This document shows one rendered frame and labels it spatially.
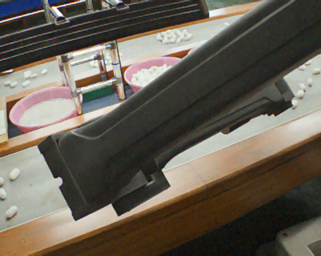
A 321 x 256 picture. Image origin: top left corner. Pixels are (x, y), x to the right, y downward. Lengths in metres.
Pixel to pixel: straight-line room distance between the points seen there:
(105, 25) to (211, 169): 0.43
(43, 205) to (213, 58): 0.67
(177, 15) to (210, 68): 0.64
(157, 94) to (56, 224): 0.55
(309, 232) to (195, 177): 0.45
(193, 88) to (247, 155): 0.62
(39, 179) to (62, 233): 0.23
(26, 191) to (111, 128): 0.65
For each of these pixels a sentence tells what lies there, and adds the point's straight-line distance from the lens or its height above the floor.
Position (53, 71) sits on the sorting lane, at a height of 0.74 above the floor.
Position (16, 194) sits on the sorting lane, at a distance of 0.89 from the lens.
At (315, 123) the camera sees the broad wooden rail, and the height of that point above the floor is 0.76.
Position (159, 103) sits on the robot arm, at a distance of 0.23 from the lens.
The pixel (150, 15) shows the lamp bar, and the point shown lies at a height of 1.08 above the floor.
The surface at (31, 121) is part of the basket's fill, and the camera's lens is 1.18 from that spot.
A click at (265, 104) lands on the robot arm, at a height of 1.01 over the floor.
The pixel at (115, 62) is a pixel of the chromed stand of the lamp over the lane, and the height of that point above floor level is 0.91.
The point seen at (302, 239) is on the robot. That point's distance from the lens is 1.04.
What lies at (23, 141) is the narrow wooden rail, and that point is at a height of 0.76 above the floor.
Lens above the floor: 1.30
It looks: 35 degrees down
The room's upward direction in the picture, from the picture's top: 7 degrees counter-clockwise
